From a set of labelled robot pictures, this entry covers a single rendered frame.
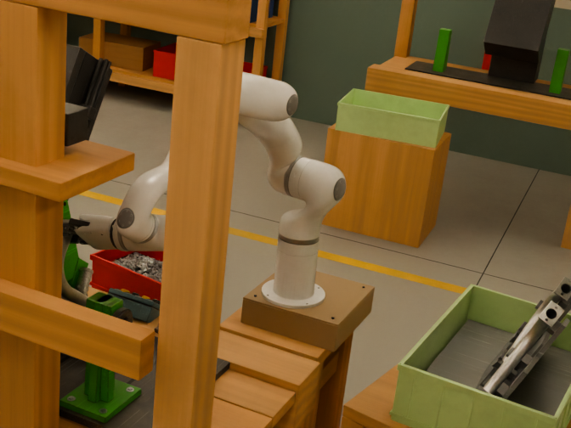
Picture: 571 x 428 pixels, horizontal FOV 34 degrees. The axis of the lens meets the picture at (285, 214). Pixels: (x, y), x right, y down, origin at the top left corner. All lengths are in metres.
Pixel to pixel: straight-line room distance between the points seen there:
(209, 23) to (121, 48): 6.58
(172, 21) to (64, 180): 0.39
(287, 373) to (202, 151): 0.96
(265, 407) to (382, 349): 2.21
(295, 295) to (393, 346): 1.89
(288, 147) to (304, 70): 5.56
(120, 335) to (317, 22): 6.26
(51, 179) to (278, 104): 0.68
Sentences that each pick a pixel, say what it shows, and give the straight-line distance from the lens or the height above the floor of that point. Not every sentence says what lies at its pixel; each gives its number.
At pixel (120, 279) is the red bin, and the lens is 2.96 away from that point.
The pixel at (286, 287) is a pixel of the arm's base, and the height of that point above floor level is 0.98.
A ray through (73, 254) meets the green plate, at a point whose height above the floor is 1.13.
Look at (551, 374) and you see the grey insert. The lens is 2.84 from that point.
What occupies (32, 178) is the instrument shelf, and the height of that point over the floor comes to 1.53.
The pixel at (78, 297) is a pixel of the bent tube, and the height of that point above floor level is 1.09.
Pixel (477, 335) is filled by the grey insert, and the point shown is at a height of 0.85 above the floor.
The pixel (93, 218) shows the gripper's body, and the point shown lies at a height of 1.31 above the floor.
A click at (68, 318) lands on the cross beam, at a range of 1.91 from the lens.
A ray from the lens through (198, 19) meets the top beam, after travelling 1.63.
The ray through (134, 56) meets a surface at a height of 0.38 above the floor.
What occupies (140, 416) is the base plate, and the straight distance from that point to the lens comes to 2.28.
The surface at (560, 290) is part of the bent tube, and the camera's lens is 2.57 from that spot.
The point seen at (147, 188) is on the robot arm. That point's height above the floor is 1.43.
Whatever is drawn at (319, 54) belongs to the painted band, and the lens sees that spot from 7.96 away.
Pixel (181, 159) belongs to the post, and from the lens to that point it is 1.70.
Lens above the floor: 2.17
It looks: 21 degrees down
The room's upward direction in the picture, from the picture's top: 6 degrees clockwise
